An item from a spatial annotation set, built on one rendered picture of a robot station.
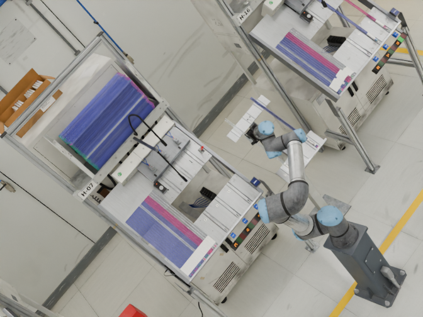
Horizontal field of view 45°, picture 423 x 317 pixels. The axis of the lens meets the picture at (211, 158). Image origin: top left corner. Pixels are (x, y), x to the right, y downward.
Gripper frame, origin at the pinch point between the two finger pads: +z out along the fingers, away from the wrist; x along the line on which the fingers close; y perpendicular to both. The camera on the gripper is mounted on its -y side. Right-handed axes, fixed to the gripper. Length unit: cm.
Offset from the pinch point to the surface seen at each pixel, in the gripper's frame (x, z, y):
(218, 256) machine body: 60, 61, -36
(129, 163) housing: 53, 24, 47
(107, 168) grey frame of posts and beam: 65, 20, 54
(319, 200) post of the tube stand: -13, 50, -64
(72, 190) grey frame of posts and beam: 87, 20, 61
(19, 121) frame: 77, -9, 101
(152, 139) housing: 34, 23, 46
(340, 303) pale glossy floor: 36, 23, -106
